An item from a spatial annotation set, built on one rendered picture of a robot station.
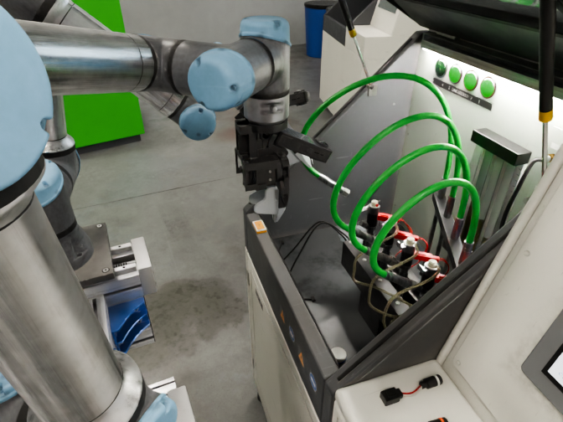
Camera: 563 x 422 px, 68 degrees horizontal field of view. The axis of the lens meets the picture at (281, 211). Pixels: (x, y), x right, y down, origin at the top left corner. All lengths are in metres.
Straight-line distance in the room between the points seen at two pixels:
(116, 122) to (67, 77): 3.66
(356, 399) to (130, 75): 0.65
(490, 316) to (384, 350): 0.19
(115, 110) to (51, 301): 3.81
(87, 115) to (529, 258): 3.76
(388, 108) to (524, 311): 0.78
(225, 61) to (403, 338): 0.57
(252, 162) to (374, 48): 3.11
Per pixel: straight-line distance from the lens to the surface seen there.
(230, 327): 2.25
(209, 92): 0.57
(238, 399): 2.00
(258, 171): 0.72
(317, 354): 0.94
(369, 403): 0.85
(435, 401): 0.88
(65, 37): 0.53
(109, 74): 0.56
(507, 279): 0.80
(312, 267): 1.30
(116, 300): 1.16
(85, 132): 4.16
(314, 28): 7.06
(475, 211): 0.89
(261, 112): 0.68
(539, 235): 0.76
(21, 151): 0.29
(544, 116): 0.75
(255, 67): 0.59
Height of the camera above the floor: 1.69
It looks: 34 degrees down
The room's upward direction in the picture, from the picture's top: straight up
